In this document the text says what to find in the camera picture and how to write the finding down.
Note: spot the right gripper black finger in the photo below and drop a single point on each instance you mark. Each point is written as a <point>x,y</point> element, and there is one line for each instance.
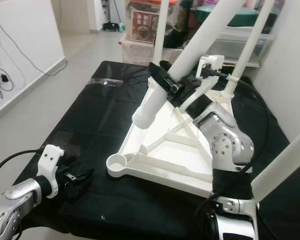
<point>165,79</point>

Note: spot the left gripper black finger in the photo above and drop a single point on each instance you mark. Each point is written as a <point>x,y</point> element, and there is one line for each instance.
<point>87,174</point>

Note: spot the white plastic table top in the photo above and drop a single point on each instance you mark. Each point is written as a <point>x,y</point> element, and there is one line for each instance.
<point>170,150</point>

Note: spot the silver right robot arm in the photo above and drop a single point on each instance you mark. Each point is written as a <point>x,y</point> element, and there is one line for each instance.
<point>225,140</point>

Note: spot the black tablecloth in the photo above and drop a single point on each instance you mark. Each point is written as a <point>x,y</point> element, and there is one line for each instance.
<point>95,125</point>

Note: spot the black bag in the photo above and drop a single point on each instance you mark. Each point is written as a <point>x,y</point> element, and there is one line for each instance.
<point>180,30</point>

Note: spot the red printed box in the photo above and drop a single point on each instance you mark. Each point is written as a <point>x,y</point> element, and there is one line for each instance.
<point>142,25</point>

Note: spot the clear tape strip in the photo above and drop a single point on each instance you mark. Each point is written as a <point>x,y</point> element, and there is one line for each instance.
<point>106,81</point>

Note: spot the clear plastic storage box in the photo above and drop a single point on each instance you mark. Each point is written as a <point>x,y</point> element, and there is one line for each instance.
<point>235,42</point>

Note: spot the black floor mop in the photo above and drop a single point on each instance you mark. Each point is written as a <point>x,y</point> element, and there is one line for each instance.
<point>111,26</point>

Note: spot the green pot lid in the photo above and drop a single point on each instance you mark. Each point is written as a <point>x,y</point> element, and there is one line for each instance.
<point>245,17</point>

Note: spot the black charger plug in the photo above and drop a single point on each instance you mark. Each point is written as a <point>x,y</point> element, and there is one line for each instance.
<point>2,77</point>

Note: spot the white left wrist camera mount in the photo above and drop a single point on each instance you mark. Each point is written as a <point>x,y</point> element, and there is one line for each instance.
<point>51,165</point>

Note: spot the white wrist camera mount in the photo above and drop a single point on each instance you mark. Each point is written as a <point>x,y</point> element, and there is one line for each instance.
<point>212,62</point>
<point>51,165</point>

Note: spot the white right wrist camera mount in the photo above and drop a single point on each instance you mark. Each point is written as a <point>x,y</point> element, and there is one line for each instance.
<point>212,62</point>

